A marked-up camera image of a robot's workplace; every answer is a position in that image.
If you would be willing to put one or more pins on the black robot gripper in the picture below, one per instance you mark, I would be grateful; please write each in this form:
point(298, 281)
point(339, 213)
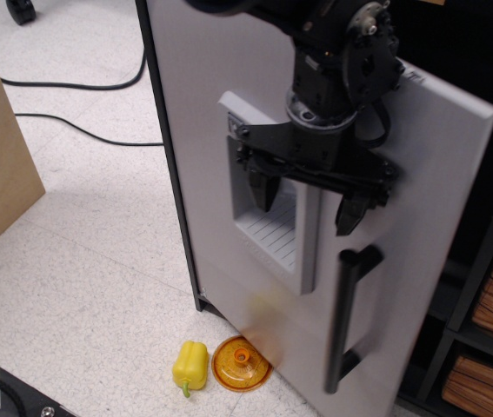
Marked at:
point(335, 162)

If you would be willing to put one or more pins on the grey toy fridge door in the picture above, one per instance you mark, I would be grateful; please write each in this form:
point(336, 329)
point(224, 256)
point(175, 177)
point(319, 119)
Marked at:
point(315, 226)

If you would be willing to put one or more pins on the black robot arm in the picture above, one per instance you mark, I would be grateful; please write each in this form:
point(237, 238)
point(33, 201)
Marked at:
point(345, 63)

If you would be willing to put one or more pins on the dark grey fridge cabinet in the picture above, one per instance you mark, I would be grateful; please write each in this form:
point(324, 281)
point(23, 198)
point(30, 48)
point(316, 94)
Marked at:
point(468, 217)

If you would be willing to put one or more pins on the orange translucent plastic lid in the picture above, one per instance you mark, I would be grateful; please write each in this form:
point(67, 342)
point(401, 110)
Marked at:
point(238, 366)

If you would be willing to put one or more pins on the yellow toy bell pepper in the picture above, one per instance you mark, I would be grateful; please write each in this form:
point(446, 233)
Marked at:
point(190, 369)

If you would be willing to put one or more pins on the lower wicker basket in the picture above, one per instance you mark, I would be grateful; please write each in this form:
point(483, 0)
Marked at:
point(468, 385)

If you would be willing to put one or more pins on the black caster wheel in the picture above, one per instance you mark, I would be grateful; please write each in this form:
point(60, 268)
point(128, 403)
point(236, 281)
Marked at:
point(21, 11)

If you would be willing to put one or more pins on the black fridge door handle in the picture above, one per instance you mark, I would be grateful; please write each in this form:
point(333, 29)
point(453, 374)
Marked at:
point(353, 266)

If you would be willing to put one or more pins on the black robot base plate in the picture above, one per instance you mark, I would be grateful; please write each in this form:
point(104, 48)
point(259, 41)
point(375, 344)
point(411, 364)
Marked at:
point(34, 401)

